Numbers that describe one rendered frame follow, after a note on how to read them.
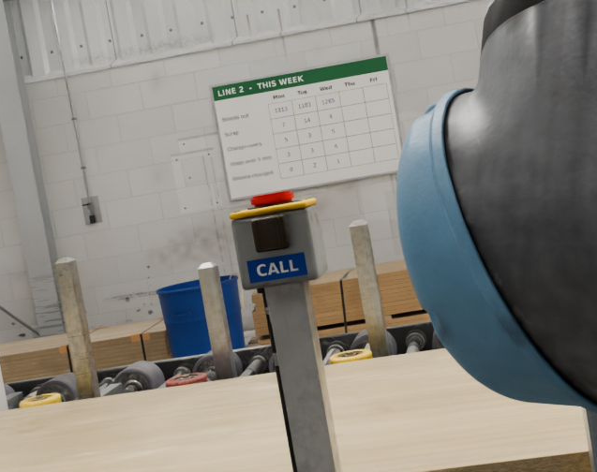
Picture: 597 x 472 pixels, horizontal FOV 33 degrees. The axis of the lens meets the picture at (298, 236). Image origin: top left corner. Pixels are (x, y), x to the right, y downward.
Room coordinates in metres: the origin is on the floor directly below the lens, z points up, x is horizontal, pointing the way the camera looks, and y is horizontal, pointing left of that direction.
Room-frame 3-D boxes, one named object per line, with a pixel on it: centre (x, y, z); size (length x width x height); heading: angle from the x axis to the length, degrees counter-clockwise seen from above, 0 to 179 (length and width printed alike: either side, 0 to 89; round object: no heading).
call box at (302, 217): (0.91, 0.02, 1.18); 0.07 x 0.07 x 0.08; 81
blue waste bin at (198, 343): (6.58, 0.70, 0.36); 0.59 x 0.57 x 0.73; 175
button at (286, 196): (0.91, 0.02, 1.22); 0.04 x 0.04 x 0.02
